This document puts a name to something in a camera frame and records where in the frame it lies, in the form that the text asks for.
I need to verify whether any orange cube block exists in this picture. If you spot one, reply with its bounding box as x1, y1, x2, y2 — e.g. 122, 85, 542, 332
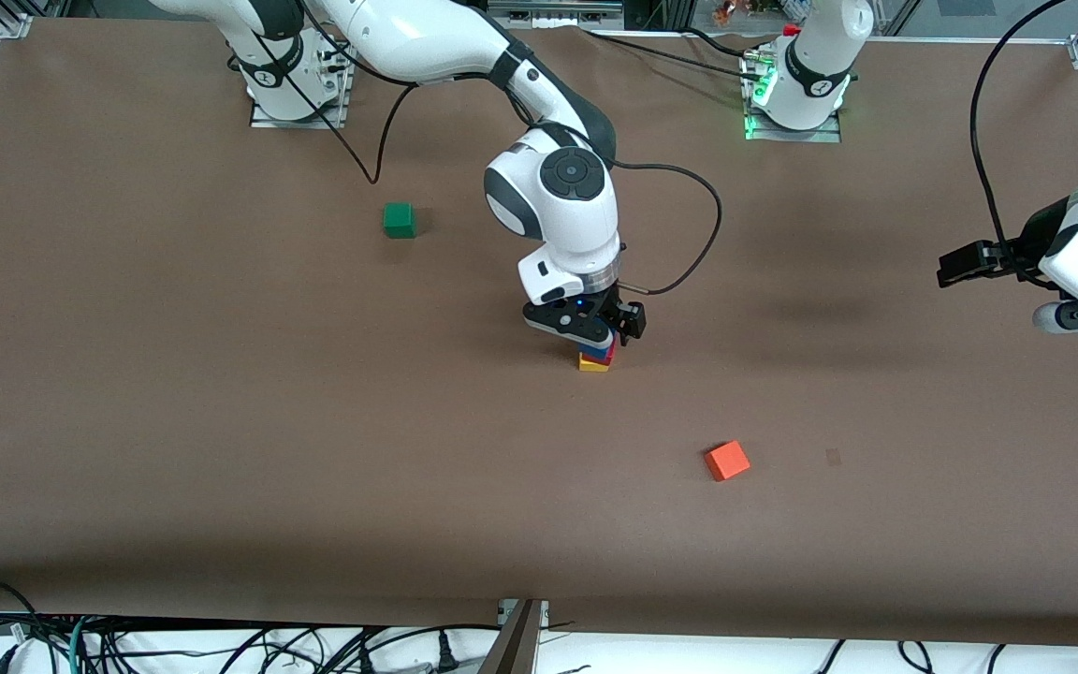
704, 440, 752, 483

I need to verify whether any brown table cover sheet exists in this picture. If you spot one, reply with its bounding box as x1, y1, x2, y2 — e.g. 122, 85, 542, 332
0, 19, 1078, 649

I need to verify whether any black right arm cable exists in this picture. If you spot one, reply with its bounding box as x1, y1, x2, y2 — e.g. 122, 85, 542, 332
249, 0, 722, 297

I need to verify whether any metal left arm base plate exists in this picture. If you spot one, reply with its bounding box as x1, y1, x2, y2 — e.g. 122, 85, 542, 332
742, 51, 843, 144

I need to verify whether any black base supply cable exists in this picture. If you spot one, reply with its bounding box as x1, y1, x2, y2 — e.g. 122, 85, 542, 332
580, 26, 766, 80

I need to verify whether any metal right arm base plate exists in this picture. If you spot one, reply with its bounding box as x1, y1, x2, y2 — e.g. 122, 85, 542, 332
249, 28, 355, 130

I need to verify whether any metal bracket post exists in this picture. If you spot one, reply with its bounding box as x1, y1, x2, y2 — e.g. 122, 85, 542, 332
477, 598, 551, 674

